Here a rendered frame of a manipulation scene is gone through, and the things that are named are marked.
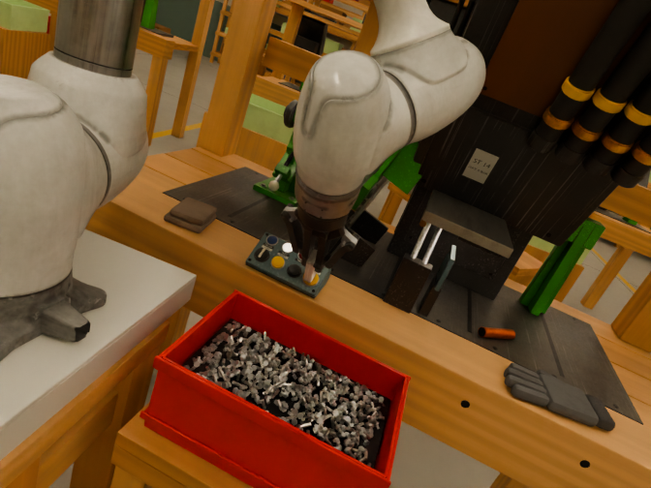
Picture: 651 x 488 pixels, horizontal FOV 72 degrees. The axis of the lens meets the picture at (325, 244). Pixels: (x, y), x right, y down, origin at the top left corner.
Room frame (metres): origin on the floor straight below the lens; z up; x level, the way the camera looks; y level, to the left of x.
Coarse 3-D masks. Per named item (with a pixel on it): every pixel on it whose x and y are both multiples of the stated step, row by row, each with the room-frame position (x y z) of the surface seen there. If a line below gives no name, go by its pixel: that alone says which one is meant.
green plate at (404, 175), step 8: (416, 144) 0.96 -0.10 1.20; (400, 152) 0.96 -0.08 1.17; (408, 152) 0.96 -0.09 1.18; (392, 160) 0.96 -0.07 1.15; (400, 160) 0.96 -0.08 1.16; (408, 160) 0.96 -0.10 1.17; (384, 168) 0.96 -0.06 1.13; (392, 168) 0.96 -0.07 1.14; (400, 168) 0.96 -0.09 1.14; (408, 168) 0.96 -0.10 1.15; (416, 168) 0.96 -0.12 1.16; (376, 176) 0.96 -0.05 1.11; (392, 176) 0.96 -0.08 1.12; (400, 176) 0.96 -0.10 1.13; (408, 176) 0.96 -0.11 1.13; (416, 176) 0.96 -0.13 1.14; (400, 184) 0.96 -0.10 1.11; (408, 184) 0.96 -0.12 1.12; (408, 192) 0.96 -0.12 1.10
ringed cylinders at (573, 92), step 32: (640, 0) 0.69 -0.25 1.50; (608, 32) 0.71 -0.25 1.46; (608, 64) 0.73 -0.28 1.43; (640, 64) 0.71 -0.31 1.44; (576, 96) 0.75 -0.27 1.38; (608, 96) 0.74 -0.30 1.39; (640, 96) 0.74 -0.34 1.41; (544, 128) 0.79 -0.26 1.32; (576, 128) 0.78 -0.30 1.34; (640, 128) 0.74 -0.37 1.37; (576, 160) 0.79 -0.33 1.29; (608, 160) 0.77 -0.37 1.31; (640, 160) 0.76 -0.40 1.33
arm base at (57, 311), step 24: (72, 288) 0.48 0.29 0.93; (96, 288) 0.51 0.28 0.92; (0, 312) 0.39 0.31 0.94; (24, 312) 0.40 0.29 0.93; (48, 312) 0.42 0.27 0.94; (72, 312) 0.43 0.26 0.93; (0, 336) 0.37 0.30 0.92; (24, 336) 0.39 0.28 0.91; (72, 336) 0.41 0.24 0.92; (0, 360) 0.36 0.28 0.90
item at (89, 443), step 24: (144, 360) 0.54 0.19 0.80; (120, 384) 0.52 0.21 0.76; (144, 384) 0.56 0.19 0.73; (96, 408) 0.47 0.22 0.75; (120, 408) 0.51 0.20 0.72; (72, 432) 0.42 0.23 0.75; (96, 432) 0.47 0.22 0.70; (48, 456) 0.38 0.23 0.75; (72, 456) 0.43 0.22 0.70; (96, 456) 0.52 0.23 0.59; (24, 480) 0.32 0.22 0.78; (48, 480) 0.39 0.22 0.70; (72, 480) 0.52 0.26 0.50; (96, 480) 0.52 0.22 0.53
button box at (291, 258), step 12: (264, 240) 0.80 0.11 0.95; (252, 252) 0.77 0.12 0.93; (276, 252) 0.79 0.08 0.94; (288, 252) 0.79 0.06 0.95; (252, 264) 0.75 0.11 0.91; (264, 264) 0.76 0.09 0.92; (288, 264) 0.77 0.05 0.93; (300, 264) 0.78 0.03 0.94; (276, 276) 0.75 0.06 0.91; (288, 276) 0.75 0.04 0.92; (300, 276) 0.76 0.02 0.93; (324, 276) 0.77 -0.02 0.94; (300, 288) 0.74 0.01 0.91; (312, 288) 0.74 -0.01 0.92
